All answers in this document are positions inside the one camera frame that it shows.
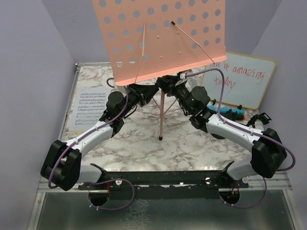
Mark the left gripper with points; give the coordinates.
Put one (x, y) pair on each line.
(140, 90)

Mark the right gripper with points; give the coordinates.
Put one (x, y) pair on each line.
(170, 84)

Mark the pink music stand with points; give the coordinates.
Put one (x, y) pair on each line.
(148, 39)

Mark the white sheet music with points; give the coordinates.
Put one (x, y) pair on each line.
(88, 106)

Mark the blue toy microphone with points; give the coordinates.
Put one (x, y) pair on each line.
(225, 109)

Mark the black microphone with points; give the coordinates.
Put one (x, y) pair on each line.
(239, 117)

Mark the yellow sheet music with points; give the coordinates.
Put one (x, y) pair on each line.
(76, 132)

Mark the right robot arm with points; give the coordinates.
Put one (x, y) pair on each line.
(267, 154)

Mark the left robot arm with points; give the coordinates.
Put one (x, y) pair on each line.
(62, 166)

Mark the packaged item flat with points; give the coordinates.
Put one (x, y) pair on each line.
(192, 82)

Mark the small whiteboard yellow frame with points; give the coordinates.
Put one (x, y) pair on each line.
(246, 79)

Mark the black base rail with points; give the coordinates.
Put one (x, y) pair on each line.
(162, 185)

